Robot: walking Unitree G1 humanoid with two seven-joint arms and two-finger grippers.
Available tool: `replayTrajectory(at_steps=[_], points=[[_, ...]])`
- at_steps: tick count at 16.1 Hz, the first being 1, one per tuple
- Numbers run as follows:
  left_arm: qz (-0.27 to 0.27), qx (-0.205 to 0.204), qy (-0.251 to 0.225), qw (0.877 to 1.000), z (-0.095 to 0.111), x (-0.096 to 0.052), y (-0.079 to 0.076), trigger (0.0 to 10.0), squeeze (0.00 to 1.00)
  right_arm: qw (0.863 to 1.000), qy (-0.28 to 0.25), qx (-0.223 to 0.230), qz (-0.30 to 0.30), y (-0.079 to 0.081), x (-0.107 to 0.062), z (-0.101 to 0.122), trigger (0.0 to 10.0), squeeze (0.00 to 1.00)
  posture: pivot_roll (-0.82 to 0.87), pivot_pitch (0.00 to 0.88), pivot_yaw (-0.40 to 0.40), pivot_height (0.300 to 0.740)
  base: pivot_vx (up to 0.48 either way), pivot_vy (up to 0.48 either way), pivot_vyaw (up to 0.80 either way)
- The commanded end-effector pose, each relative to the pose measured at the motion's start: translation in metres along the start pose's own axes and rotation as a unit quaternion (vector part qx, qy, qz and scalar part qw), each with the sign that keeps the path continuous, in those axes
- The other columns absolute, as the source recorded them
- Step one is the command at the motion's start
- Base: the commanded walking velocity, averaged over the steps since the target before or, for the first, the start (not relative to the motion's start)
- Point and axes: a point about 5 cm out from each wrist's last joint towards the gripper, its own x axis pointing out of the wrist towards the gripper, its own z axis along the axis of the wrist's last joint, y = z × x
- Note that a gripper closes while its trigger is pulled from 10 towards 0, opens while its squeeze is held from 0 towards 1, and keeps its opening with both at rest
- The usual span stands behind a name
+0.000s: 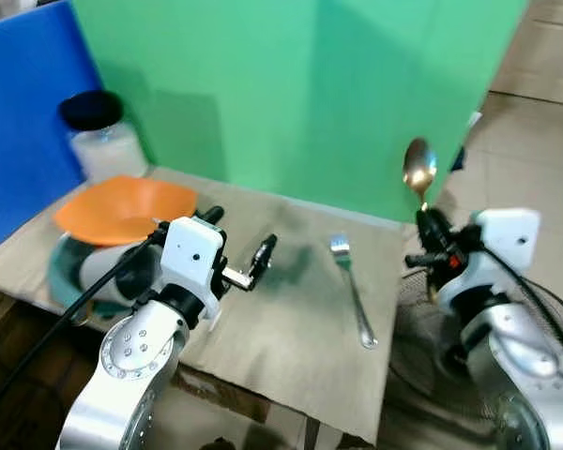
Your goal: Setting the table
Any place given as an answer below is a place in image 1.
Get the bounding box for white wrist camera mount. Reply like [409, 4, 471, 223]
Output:
[159, 217, 229, 297]
[450, 207, 542, 312]

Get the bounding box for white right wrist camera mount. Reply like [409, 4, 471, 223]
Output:
[450, 207, 542, 312]

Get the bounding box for dark blue object on floor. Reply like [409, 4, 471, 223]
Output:
[449, 144, 469, 173]

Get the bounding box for green backdrop panel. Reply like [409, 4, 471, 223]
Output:
[70, 0, 530, 224]

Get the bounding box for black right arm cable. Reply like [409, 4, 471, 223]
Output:
[469, 225, 563, 371]

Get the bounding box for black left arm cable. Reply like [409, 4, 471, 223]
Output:
[0, 229, 168, 425]

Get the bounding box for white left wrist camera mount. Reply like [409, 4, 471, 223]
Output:
[159, 217, 229, 297]

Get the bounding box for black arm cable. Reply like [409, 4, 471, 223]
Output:
[0, 229, 168, 425]
[469, 225, 563, 371]

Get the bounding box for beige tablecloth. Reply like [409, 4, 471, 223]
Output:
[0, 166, 431, 445]

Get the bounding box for silver metal fork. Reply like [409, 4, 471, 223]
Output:
[329, 233, 379, 351]

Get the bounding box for glass jar with black lid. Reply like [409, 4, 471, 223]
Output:
[58, 89, 151, 184]

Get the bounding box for blue backdrop panel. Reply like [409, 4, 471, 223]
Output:
[0, 0, 106, 252]

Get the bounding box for golden metal spoon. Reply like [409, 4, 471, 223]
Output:
[403, 137, 439, 213]

